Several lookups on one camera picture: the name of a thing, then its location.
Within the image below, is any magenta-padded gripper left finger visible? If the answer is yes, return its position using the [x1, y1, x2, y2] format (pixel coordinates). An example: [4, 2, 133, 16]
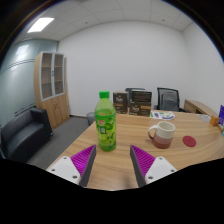
[46, 144, 98, 188]

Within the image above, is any dark flat cardboard box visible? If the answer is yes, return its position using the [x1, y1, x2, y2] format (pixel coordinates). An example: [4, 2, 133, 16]
[130, 89, 153, 104]

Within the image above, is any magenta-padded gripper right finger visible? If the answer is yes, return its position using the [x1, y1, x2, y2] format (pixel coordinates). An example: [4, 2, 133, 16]
[129, 144, 178, 188]

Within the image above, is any black mesh office chair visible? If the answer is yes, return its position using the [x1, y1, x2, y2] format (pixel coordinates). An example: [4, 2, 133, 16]
[153, 87, 187, 113]

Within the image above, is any wooden shelf cabinet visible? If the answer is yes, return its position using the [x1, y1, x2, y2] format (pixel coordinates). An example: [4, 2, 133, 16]
[33, 50, 71, 130]

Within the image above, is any clear round-printed sheet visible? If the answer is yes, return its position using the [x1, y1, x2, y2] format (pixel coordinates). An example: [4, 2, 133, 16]
[199, 114, 212, 123]

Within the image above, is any black leather sofa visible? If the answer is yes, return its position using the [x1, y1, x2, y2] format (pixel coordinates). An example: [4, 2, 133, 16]
[0, 107, 54, 164]

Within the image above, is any orange wooden box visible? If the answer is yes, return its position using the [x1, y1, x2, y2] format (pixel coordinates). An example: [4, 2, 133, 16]
[209, 114, 221, 127]

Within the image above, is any cream and brown mug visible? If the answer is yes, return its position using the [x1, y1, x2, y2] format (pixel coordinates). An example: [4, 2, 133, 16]
[147, 121, 176, 150]

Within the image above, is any rectangular ceiling light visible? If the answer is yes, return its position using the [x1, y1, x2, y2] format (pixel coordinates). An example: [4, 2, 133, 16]
[27, 17, 55, 34]

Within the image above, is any grey trash bin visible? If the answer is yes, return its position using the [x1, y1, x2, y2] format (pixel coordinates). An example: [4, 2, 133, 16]
[86, 111, 97, 127]

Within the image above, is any wooden side desk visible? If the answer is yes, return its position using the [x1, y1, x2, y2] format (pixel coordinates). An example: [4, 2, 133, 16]
[183, 99, 218, 117]

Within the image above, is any green drink bottle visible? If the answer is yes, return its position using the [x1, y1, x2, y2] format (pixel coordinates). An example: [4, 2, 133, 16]
[94, 90, 118, 152]

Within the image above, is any flat round red coaster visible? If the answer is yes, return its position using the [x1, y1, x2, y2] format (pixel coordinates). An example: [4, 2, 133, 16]
[182, 135, 197, 148]

